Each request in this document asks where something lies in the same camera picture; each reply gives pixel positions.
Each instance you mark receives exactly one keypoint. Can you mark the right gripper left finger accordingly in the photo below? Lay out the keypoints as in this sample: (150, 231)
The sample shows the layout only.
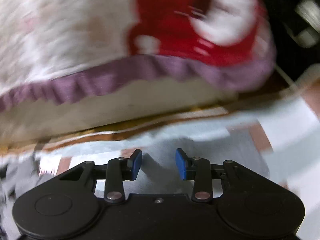
(118, 170)

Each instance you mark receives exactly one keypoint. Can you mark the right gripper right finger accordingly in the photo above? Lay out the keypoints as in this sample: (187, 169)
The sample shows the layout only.
(198, 170)

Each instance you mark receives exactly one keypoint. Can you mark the grey knitted sweater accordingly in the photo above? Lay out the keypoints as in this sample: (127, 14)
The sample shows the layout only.
(158, 172)

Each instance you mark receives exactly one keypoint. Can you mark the beige bed base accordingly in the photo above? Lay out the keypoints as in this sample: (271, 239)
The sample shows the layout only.
(39, 119)

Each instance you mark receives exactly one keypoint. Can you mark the checked grey pink rug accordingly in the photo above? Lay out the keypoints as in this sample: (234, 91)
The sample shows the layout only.
(276, 135)

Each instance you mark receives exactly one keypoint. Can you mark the white red quilted bedspread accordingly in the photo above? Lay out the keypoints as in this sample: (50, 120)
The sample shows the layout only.
(66, 50)

